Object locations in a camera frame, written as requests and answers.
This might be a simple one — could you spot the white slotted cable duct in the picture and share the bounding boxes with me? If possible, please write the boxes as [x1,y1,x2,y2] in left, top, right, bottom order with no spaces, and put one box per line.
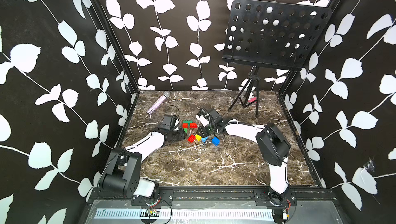
[93,209,273,222]

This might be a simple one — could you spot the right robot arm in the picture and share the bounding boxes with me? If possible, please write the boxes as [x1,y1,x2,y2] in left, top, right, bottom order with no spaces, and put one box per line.
[196,109,291,195]

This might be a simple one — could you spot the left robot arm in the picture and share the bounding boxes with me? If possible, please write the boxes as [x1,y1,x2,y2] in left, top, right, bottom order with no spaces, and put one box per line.
[98,115,186,198]

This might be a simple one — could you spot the blue square lego brick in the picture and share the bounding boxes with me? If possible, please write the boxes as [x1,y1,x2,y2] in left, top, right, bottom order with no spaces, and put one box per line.
[211,137,220,146]

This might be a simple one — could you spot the pink object behind stand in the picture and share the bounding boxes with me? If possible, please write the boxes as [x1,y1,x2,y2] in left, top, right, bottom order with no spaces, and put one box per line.
[248,97,257,103]

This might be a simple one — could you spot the yellow lego brick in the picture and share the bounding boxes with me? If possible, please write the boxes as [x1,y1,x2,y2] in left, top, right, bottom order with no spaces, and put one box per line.
[195,134,202,141]

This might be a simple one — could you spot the black perforated music stand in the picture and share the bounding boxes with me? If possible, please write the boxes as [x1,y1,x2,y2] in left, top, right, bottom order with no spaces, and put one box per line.
[222,0,333,107]

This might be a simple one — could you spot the purple glitter microphone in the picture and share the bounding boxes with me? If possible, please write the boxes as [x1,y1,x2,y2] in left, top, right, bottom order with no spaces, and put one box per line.
[146,91,170,116]

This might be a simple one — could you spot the black mounting rail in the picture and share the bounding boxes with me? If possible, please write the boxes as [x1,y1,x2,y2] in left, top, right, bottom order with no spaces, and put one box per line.
[86,185,339,207]

